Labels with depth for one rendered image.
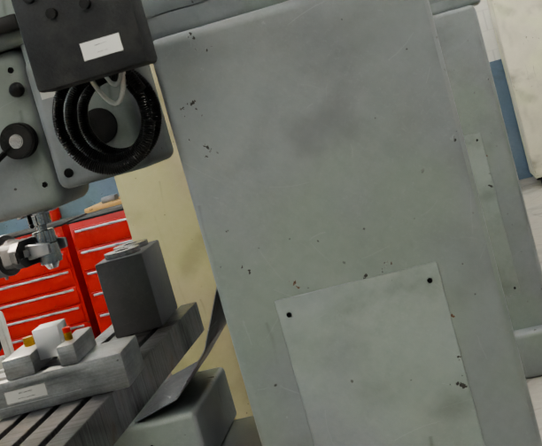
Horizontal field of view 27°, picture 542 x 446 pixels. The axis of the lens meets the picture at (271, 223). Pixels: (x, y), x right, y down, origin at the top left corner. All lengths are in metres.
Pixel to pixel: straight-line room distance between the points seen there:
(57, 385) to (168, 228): 1.92
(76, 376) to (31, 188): 0.38
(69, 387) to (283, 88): 0.71
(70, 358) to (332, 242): 0.56
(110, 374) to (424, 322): 0.61
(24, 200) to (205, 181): 0.41
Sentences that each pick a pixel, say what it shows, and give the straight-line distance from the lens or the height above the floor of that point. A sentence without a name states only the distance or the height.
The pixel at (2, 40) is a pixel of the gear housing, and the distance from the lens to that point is 2.21.
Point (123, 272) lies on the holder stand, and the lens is 2.69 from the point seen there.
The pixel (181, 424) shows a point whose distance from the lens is 2.17.
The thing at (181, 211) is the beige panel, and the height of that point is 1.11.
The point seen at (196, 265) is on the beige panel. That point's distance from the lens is 4.05.
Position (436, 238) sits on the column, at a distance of 1.98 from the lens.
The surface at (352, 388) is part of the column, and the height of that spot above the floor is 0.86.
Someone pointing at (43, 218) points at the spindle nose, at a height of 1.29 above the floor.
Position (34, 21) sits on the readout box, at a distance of 1.92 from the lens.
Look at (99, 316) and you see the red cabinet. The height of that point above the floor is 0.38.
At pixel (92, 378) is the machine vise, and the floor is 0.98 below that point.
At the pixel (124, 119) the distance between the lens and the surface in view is 2.14.
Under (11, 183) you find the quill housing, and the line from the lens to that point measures 2.24.
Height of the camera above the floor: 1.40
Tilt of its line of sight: 6 degrees down
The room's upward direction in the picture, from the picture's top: 16 degrees counter-clockwise
